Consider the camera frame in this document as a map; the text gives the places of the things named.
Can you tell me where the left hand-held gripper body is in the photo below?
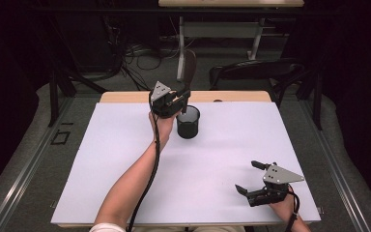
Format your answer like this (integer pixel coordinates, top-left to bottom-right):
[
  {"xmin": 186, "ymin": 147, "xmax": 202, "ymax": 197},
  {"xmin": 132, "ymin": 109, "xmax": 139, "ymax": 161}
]
[{"xmin": 148, "ymin": 80, "xmax": 187, "ymax": 119}]

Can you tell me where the black mesh pen cup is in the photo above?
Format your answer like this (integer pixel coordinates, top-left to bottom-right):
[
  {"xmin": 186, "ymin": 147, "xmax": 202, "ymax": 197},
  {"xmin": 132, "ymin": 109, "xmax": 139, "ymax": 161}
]
[{"xmin": 176, "ymin": 104, "xmax": 201, "ymax": 140}]

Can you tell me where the tangle of black floor cables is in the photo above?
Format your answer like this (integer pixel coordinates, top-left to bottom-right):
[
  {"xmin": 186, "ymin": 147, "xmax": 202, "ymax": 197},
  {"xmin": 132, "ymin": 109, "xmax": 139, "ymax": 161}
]
[{"xmin": 102, "ymin": 15, "xmax": 165, "ymax": 92}]

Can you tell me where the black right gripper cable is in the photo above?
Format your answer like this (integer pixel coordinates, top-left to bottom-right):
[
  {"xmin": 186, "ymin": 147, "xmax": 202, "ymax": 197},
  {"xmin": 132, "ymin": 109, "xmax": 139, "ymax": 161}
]
[{"xmin": 284, "ymin": 186, "xmax": 301, "ymax": 232}]

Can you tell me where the white table sheet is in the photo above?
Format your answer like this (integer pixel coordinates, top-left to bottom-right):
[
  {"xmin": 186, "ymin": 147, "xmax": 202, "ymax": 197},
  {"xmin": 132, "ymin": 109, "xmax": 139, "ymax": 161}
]
[{"xmin": 50, "ymin": 101, "xmax": 322, "ymax": 225}]

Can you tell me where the black chair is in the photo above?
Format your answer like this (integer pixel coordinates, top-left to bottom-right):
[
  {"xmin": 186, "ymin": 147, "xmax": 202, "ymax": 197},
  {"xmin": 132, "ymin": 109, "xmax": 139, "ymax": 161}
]
[{"xmin": 208, "ymin": 58, "xmax": 306, "ymax": 109}]

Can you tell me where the black tape square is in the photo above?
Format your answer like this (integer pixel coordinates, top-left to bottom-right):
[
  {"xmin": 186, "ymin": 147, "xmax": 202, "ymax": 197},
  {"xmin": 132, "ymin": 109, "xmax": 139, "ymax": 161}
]
[{"xmin": 50, "ymin": 130, "xmax": 71, "ymax": 146}]

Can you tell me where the white-legged wooden desk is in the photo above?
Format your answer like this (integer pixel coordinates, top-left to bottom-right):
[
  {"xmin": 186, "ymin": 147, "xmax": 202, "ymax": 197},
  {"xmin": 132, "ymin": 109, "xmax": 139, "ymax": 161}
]
[{"xmin": 157, "ymin": 0, "xmax": 305, "ymax": 82}]

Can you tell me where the person's left hand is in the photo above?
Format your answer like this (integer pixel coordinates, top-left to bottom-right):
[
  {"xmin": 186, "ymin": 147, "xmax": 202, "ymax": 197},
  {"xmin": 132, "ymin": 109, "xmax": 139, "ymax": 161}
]
[{"xmin": 148, "ymin": 91, "xmax": 180, "ymax": 147}]

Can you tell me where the white sleeve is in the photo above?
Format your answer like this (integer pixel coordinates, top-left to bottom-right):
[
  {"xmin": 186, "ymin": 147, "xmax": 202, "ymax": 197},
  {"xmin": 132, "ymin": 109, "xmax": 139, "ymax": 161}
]
[{"xmin": 88, "ymin": 222, "xmax": 128, "ymax": 232}]

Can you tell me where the wooden table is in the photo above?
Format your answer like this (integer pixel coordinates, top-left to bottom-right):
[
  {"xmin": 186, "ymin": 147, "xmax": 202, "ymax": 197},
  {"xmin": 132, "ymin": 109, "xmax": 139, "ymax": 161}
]
[{"xmin": 50, "ymin": 90, "xmax": 322, "ymax": 228}]

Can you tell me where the black spatula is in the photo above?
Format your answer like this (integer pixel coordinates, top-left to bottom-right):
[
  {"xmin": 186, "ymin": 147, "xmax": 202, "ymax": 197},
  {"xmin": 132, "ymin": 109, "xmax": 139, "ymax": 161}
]
[{"xmin": 180, "ymin": 48, "xmax": 198, "ymax": 114}]

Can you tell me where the person's right hand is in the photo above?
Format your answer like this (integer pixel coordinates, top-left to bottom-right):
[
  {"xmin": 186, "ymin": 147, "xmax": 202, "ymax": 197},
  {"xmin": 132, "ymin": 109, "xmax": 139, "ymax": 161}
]
[{"xmin": 264, "ymin": 189, "xmax": 300, "ymax": 224}]

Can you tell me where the metal floor rail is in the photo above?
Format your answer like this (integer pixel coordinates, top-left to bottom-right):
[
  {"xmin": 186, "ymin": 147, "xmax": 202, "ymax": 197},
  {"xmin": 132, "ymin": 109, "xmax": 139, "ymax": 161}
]
[
  {"xmin": 0, "ymin": 96, "xmax": 75, "ymax": 232},
  {"xmin": 299, "ymin": 98, "xmax": 371, "ymax": 232}
]

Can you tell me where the black metal stand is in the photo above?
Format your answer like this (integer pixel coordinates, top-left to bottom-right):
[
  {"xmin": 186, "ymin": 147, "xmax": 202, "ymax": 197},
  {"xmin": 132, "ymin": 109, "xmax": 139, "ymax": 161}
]
[
  {"xmin": 298, "ymin": 61, "xmax": 324, "ymax": 131},
  {"xmin": 46, "ymin": 61, "xmax": 108, "ymax": 129}
]

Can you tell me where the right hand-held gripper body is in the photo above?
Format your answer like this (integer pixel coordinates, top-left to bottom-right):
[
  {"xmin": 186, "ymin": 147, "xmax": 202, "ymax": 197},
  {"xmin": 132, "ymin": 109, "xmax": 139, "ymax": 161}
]
[{"xmin": 246, "ymin": 162, "xmax": 306, "ymax": 208}]

